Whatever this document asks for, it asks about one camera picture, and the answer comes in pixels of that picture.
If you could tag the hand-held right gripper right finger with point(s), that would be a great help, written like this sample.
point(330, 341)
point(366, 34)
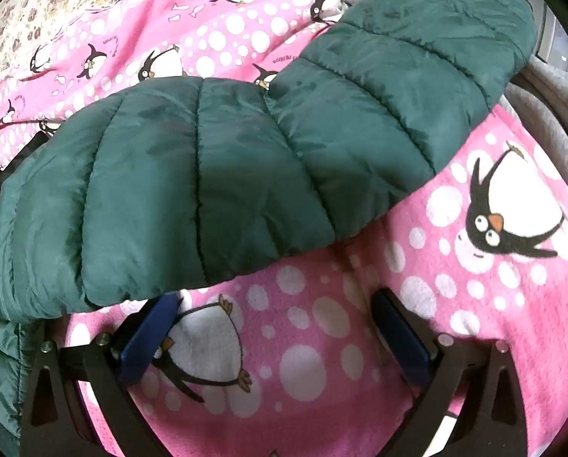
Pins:
point(400, 333)

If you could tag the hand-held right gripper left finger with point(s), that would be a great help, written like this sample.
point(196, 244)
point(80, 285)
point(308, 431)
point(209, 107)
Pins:
point(143, 338)

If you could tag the green puffer jacket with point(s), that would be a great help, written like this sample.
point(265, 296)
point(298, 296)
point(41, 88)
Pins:
point(193, 176)

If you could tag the floral bedsheet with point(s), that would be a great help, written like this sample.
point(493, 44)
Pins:
point(50, 4)

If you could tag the grey cloth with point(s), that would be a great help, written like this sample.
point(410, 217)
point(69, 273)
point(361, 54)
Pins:
point(550, 104)

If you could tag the pink penguin print blanket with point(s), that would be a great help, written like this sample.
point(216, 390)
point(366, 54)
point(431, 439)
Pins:
point(312, 342)

